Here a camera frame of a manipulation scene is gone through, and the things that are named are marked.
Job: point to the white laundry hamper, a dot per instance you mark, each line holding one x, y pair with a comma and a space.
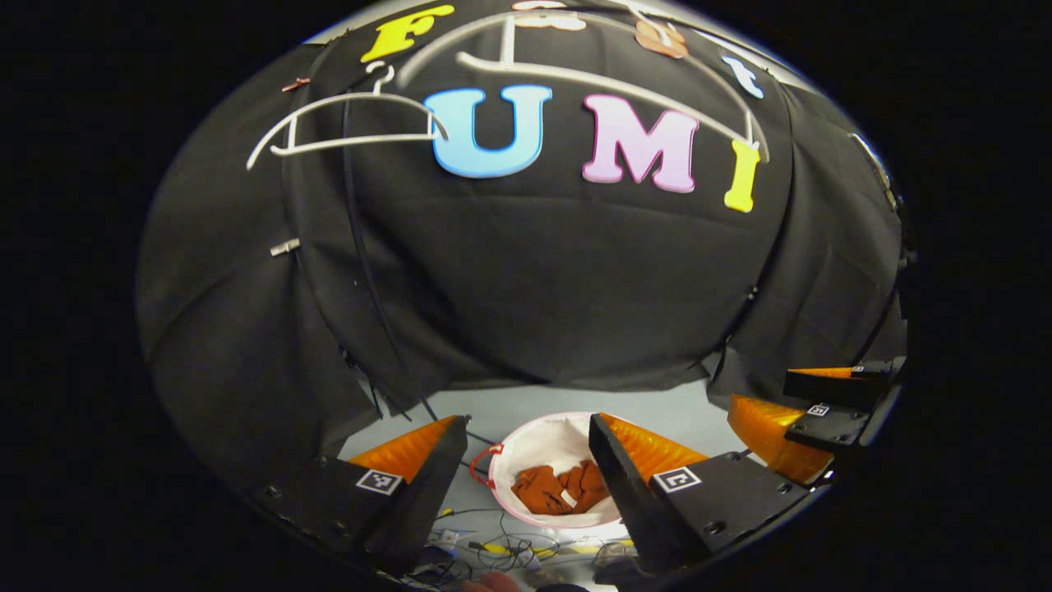
546, 440

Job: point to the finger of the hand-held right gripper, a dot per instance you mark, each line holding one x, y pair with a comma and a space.
830, 390
822, 427

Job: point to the black backdrop cloth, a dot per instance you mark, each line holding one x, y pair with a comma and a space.
534, 288

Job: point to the white clothes hanger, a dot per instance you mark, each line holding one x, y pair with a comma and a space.
493, 62
362, 142

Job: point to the black clothes rack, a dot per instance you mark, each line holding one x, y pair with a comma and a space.
352, 205

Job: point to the empty white clothes hanger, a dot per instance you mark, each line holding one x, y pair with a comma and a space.
362, 142

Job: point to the red backdrop clip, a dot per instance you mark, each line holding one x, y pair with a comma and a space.
296, 84

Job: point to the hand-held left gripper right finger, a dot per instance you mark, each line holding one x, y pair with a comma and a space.
633, 501

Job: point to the silver backdrop clip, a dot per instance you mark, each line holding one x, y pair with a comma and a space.
285, 247

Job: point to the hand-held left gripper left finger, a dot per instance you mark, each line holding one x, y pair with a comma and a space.
427, 493

